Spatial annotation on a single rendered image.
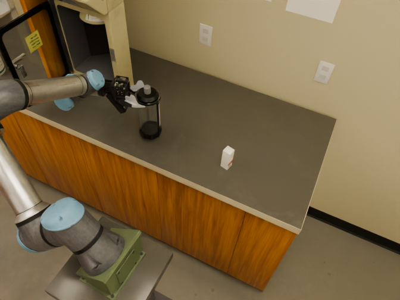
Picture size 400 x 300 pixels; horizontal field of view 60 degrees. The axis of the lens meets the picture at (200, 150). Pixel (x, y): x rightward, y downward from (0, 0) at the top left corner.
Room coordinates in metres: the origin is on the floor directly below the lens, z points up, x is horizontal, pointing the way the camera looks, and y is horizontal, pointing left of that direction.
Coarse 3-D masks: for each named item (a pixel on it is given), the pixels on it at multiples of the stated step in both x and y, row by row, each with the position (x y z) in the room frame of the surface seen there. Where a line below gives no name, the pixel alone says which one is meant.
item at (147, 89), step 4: (144, 88) 1.07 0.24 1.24; (148, 88) 1.07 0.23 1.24; (152, 88) 1.10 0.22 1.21; (140, 92) 1.07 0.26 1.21; (144, 92) 1.07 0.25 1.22; (148, 92) 1.06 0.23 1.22; (152, 92) 1.08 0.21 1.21; (156, 92) 1.08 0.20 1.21; (140, 96) 1.05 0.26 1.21; (144, 96) 1.05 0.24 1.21; (148, 96) 1.05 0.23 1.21; (152, 96) 1.05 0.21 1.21; (156, 96) 1.06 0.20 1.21; (140, 100) 1.04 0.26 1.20; (144, 100) 1.03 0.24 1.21; (148, 100) 1.03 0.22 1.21; (152, 100) 1.04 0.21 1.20
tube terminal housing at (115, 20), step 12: (108, 0) 1.33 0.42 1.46; (120, 0) 1.40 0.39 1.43; (84, 12) 1.37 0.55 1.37; (108, 12) 1.32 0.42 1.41; (120, 12) 1.39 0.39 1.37; (108, 24) 1.32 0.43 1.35; (120, 24) 1.38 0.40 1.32; (108, 36) 1.33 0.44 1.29; (120, 36) 1.37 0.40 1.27; (120, 48) 1.36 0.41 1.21; (120, 60) 1.35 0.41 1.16; (72, 72) 1.44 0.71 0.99; (120, 72) 1.34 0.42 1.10; (132, 84) 1.41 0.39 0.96
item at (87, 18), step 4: (80, 12) 1.43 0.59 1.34; (80, 16) 1.42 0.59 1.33; (84, 16) 1.40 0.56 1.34; (88, 16) 1.39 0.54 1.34; (92, 16) 1.39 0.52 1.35; (84, 20) 1.40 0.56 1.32; (88, 20) 1.39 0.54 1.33; (92, 20) 1.38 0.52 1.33; (96, 20) 1.39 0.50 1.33; (100, 20) 1.39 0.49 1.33
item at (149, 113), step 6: (138, 90) 1.10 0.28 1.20; (144, 102) 1.03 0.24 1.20; (150, 102) 1.03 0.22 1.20; (138, 108) 1.05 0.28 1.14; (144, 108) 1.03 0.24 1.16; (150, 108) 1.03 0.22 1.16; (156, 108) 1.05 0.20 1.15; (144, 114) 1.03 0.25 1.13; (150, 114) 1.03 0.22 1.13; (156, 114) 1.05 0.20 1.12; (144, 120) 1.03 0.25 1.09; (150, 120) 1.03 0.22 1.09; (156, 120) 1.04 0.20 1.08; (144, 126) 1.03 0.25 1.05; (150, 126) 1.03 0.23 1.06; (156, 126) 1.04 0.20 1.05; (144, 132) 1.03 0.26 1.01; (150, 132) 1.03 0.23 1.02; (156, 132) 1.04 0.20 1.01
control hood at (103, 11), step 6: (72, 0) 1.26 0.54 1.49; (78, 0) 1.23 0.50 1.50; (84, 0) 1.22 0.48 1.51; (90, 0) 1.24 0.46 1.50; (96, 0) 1.27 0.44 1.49; (102, 0) 1.30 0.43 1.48; (84, 6) 1.28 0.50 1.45; (90, 6) 1.24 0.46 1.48; (96, 6) 1.26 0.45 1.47; (102, 6) 1.29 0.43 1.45; (96, 12) 1.31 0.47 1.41; (102, 12) 1.29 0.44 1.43
